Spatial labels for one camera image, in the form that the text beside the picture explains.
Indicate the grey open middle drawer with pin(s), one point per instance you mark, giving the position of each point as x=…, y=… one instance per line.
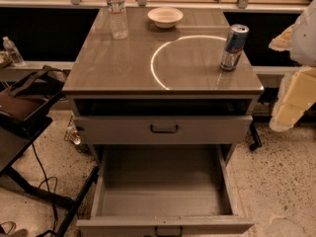
x=163, y=193

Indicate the clear plastic water bottle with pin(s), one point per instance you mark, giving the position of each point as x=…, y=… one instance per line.
x=118, y=19

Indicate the grey drawer cabinet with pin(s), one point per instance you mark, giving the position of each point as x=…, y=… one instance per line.
x=160, y=73

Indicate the white bowl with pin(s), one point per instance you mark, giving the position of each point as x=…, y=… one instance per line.
x=165, y=17

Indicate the plastic bottle on floor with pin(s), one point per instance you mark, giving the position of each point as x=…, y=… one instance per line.
x=71, y=133

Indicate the brown bag with strap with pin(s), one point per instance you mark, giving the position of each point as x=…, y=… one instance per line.
x=35, y=92

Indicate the redbull can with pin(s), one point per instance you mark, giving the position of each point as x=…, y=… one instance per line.
x=234, y=45

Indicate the grey upper drawer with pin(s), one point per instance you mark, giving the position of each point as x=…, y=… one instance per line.
x=159, y=130

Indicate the small water bottle on shelf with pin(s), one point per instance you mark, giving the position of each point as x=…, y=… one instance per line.
x=13, y=52

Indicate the black folding table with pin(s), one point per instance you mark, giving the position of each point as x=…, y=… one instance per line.
x=51, y=163

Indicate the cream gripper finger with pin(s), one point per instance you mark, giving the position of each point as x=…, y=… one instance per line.
x=296, y=95
x=283, y=41

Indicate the black caster wheel leg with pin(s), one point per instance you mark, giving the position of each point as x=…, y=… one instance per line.
x=257, y=141

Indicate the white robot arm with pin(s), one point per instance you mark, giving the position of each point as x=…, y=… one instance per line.
x=303, y=40

